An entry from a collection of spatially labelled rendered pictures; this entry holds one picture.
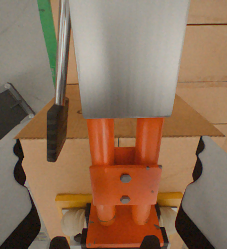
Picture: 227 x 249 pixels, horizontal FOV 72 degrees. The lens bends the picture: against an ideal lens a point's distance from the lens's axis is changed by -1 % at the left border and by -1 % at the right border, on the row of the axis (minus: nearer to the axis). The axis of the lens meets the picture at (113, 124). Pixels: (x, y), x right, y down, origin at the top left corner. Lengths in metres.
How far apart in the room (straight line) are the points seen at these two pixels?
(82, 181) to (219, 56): 0.65
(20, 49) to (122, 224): 1.26
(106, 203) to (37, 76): 1.22
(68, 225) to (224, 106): 0.75
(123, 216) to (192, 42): 0.62
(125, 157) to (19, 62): 1.25
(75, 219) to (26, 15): 1.20
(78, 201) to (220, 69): 0.69
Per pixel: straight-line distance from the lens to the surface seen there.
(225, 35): 0.76
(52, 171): 0.36
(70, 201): 0.40
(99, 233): 0.21
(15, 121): 1.32
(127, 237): 0.21
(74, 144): 0.30
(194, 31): 0.70
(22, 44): 1.33
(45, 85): 1.32
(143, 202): 0.17
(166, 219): 0.34
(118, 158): 0.16
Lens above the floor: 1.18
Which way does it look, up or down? 61 degrees down
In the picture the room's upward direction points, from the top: 179 degrees clockwise
